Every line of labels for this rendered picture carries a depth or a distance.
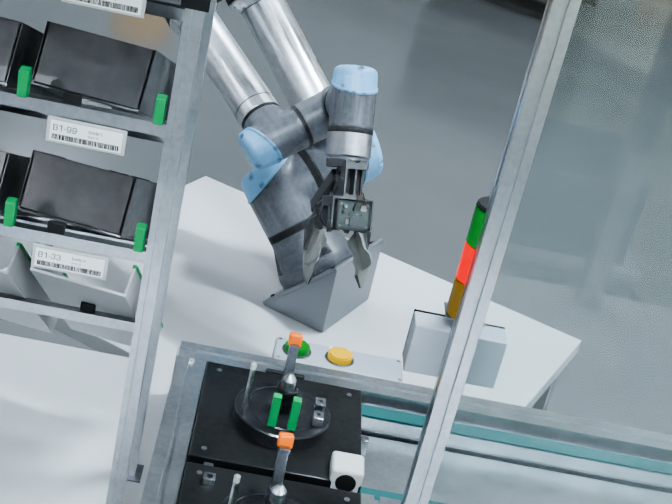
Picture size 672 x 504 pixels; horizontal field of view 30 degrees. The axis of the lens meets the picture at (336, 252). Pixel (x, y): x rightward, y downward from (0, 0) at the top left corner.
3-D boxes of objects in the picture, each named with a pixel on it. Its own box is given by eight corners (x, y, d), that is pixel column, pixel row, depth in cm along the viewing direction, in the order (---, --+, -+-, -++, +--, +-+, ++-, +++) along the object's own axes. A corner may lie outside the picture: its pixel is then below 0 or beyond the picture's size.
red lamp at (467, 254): (454, 266, 159) (464, 232, 157) (492, 274, 159) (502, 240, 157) (457, 285, 154) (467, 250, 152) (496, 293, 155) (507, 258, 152)
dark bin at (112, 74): (97, 111, 170) (112, 58, 170) (189, 136, 169) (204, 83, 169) (29, 83, 142) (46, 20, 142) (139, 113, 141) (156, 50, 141)
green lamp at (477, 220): (464, 232, 157) (474, 197, 154) (503, 240, 157) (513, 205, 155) (467, 250, 152) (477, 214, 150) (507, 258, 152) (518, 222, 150)
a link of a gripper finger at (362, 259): (368, 290, 205) (353, 235, 204) (357, 287, 211) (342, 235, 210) (385, 284, 206) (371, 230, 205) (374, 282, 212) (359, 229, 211)
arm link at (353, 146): (321, 132, 209) (368, 137, 212) (319, 159, 209) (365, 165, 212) (335, 130, 202) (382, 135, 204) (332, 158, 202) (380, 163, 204)
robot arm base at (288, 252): (307, 273, 245) (284, 228, 244) (368, 244, 237) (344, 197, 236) (269, 297, 232) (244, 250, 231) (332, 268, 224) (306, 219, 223)
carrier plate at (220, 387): (205, 371, 192) (207, 360, 191) (359, 400, 193) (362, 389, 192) (185, 466, 170) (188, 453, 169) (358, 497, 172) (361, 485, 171)
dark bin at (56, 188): (83, 216, 177) (97, 165, 177) (171, 241, 176) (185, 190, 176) (16, 209, 149) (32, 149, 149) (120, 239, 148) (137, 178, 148)
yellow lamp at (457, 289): (444, 300, 161) (454, 267, 159) (482, 308, 161) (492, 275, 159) (447, 320, 156) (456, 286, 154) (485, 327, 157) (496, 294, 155)
